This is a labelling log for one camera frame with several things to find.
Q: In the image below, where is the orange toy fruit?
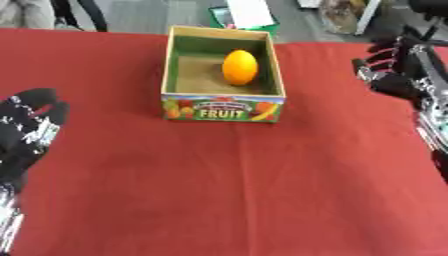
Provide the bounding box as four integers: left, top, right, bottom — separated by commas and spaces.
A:
220, 49, 261, 86

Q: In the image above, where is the cardboard box with green inside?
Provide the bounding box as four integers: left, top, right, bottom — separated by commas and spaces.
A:
159, 25, 287, 123

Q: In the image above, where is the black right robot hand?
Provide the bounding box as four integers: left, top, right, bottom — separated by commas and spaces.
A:
350, 34, 436, 109

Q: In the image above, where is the black tripod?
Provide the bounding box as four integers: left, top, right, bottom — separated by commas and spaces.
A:
400, 0, 448, 46

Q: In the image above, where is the green box with white sheet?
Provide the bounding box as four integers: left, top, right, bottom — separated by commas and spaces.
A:
206, 0, 282, 37

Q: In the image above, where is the brown bag with white frame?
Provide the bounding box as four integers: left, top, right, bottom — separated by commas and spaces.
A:
316, 0, 384, 36

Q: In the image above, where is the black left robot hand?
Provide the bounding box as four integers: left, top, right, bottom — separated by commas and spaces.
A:
0, 87, 72, 194

